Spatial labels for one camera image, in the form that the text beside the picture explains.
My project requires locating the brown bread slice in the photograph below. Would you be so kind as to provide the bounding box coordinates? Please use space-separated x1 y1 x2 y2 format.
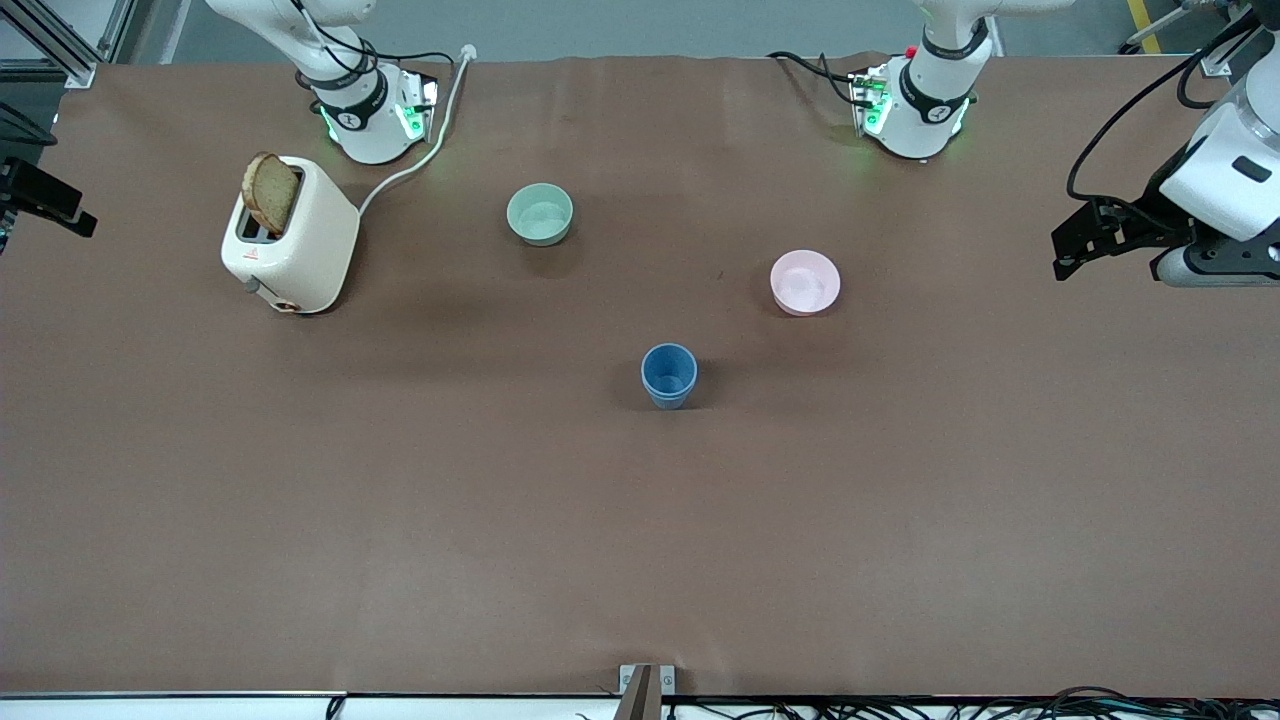
243 152 302 238

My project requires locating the cream white toaster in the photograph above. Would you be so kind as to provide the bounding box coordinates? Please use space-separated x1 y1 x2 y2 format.
221 155 361 316

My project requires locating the pink bowl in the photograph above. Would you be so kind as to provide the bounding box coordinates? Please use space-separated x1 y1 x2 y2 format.
770 250 842 318

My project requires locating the green bowl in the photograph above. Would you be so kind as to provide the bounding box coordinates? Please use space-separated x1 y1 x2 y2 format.
506 183 575 247

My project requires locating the brown table cover sheet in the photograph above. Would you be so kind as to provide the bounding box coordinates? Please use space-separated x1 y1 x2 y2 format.
0 52 1280 699

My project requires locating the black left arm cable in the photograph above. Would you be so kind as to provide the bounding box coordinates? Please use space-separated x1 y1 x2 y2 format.
1065 5 1280 206

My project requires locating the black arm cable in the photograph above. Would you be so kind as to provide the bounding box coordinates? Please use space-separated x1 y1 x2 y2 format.
1065 5 1280 206
0 100 57 147

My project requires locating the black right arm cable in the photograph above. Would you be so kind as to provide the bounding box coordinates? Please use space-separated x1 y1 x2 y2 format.
0 100 57 147

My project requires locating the aluminium frame profile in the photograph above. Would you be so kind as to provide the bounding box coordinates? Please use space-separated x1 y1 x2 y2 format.
0 0 137 90
1195 0 1280 79

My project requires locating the white toaster power cable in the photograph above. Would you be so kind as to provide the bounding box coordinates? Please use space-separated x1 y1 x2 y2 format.
357 44 477 217

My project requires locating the black left base cable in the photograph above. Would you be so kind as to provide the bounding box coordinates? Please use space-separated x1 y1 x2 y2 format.
767 50 864 107

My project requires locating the black base cable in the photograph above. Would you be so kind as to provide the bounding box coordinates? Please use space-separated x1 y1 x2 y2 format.
767 50 864 107
372 48 458 73

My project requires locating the black right base cable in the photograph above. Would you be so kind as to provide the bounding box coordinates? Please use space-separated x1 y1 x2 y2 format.
372 48 458 73

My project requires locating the black floor cable bundle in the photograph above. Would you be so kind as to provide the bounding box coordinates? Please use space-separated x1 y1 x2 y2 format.
660 685 1280 720

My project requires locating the metal bracket with post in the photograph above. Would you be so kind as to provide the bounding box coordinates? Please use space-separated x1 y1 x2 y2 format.
618 664 677 720

